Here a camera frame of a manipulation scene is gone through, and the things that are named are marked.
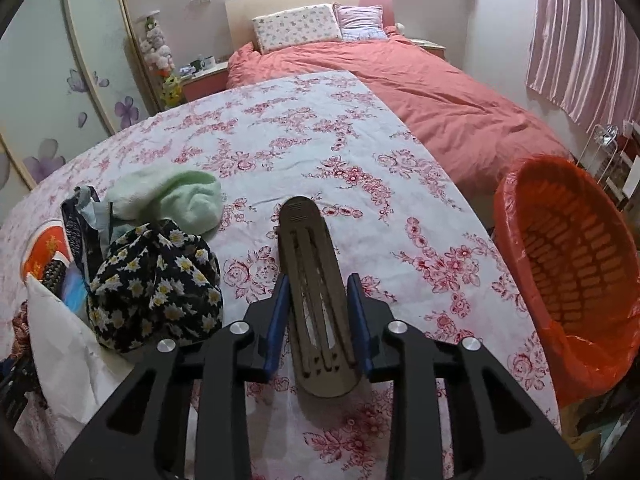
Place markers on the orange plastic laundry basket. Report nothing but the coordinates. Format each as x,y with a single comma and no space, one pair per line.
577,269

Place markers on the white paper bag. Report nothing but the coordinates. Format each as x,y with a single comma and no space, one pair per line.
75,373

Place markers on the cluttered white shelf rack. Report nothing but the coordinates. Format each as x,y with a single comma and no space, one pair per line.
611,157

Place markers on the far bedside table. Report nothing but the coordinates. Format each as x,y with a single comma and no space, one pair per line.
430,47

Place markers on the dark slotted shoe insole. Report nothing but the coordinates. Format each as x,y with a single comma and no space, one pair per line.
323,358

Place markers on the pink striped pillow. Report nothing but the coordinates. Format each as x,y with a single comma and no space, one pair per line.
360,23

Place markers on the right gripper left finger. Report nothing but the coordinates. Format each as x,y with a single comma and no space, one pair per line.
279,304

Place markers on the dark snack wrapper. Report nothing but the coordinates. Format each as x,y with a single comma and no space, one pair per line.
87,223

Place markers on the white floral pillow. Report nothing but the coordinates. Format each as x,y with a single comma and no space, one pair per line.
294,27

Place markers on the cream pink headboard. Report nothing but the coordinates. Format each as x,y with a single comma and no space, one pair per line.
240,14

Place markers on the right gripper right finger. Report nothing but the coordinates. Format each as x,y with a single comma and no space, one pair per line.
358,324

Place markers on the coral pink bed duvet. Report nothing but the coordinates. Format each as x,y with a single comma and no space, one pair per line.
474,132

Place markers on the black daisy print cloth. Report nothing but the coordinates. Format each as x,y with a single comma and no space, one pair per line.
156,281

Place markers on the light green towel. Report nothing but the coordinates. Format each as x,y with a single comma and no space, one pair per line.
190,198

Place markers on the stack of plush toys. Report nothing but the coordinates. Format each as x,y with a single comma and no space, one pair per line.
157,58

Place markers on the sliding wardrobe with purple flowers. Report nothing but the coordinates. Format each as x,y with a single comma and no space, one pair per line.
71,76

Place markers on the pink white nightstand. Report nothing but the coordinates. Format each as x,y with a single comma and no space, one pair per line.
206,82

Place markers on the pink striped curtain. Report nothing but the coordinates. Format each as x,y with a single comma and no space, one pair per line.
584,59

